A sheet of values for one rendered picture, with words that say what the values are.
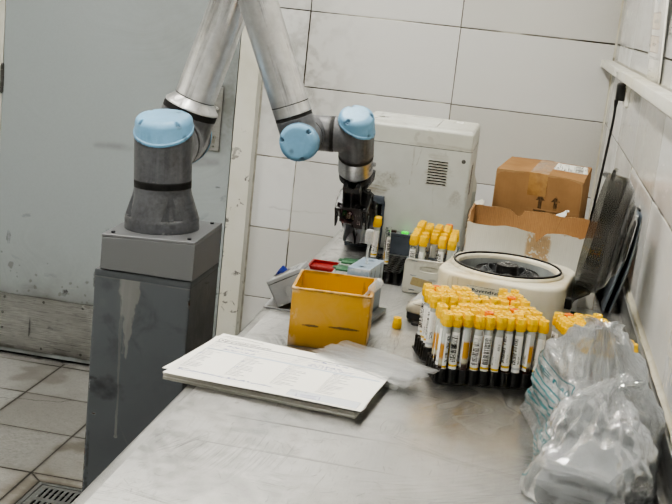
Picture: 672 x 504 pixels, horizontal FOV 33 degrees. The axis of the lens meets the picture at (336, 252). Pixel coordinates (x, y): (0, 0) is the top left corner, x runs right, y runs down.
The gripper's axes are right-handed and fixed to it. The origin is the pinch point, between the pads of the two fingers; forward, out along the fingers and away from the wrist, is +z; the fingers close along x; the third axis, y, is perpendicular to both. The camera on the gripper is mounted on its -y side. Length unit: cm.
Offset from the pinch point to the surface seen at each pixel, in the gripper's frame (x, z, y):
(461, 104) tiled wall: 11, 52, -135
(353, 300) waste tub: 11, -40, 61
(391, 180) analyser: 5.3, -4.9, -15.8
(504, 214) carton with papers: 32.3, -4.6, -9.6
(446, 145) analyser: 16.9, -13.4, -20.7
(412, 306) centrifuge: 19, -23, 43
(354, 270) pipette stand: 8, -31, 44
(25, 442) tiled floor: -104, 112, -8
